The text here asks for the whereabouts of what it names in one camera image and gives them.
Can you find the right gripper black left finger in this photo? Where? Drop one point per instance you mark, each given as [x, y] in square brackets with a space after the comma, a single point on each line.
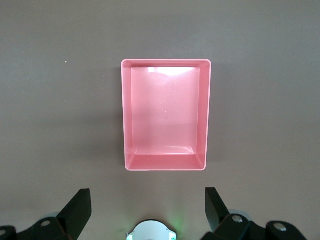
[75, 215]

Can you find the brown table cover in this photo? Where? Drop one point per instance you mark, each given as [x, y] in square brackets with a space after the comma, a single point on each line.
[50, 100]

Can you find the pink plastic box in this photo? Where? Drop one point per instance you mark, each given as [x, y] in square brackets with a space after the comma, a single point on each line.
[165, 112]

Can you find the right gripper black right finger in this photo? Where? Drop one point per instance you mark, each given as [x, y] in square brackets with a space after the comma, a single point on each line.
[216, 212]

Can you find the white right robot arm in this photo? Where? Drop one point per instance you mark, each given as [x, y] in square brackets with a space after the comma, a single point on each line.
[151, 231]

